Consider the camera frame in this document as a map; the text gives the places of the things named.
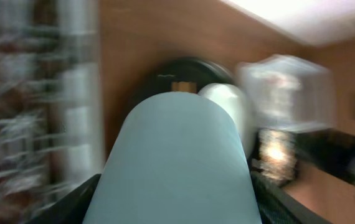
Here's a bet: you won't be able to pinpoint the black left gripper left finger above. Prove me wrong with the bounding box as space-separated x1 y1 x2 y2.
28 174 101 224

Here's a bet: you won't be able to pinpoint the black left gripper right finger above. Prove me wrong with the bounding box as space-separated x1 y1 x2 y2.
250 171 330 224

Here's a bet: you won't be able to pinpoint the food scraps rice and peanuts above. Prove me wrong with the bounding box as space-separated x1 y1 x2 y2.
259 129 296 185

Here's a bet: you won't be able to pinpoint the blue plastic cup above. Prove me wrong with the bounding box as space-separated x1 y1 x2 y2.
83 92 261 224

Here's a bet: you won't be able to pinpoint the pale green plate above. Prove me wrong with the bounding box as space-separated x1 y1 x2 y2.
198 83 257 159

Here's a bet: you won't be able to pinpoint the wooden chopstick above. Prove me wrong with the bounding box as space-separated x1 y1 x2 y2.
171 82 197 94

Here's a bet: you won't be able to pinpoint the grey dishwasher rack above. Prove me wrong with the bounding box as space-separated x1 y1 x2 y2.
0 0 105 223

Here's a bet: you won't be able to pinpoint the black rectangular tray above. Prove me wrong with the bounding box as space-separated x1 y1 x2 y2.
252 129 355 187

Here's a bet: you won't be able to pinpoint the clear plastic bin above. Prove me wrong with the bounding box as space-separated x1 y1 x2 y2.
236 55 336 133

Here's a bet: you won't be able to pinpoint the round black tray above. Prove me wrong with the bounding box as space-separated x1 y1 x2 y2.
126 57 234 108

